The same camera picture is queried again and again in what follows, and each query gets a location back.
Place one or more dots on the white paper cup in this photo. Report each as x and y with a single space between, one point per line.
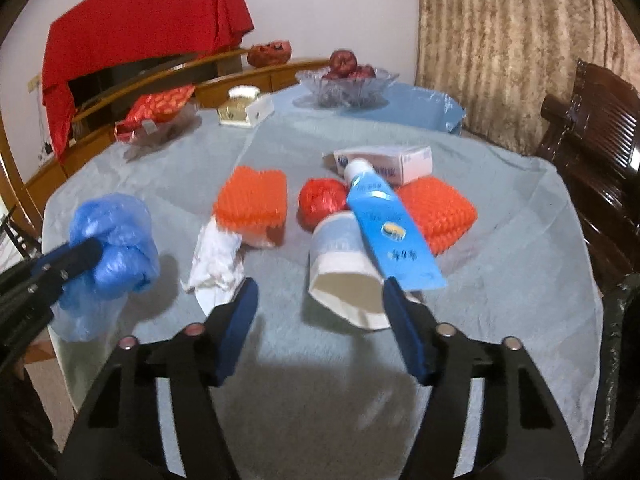
342 277

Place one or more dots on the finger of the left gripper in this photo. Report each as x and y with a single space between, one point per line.
65 263

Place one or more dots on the beige patterned curtain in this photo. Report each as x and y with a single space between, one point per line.
499 58

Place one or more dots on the white toothpaste box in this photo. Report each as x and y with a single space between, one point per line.
398 165

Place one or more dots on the wooden sideboard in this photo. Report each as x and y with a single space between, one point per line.
114 114

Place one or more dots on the red snack packet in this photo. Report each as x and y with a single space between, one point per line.
157 107

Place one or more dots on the red cloth cover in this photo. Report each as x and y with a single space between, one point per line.
100 34

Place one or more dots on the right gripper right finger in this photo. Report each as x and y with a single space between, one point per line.
523 434

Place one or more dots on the small white tissue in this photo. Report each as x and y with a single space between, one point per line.
217 269

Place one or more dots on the gold tissue box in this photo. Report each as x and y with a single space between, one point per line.
246 107

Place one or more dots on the red crumpled plastic bag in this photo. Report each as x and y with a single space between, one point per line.
318 199

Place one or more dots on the dark wooden armchair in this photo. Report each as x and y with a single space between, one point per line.
593 142

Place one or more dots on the glass fruit bowl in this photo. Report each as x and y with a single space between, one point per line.
345 92

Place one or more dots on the blue toothpaste tube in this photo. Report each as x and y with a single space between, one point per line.
399 249

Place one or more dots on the black trash bin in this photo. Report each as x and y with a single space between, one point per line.
613 449

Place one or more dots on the light blue tablecloth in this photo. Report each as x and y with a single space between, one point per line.
314 397

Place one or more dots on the blue plastic bag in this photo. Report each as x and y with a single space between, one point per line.
400 104

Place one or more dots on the blue plastic glove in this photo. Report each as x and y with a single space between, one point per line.
91 304

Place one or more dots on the orange foam net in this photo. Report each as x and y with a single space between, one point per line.
441 213
254 204

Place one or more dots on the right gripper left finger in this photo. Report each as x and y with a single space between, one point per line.
116 434

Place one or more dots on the red ornament on sideboard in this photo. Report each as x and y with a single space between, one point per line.
272 54

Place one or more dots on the red apples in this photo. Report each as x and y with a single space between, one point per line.
343 64

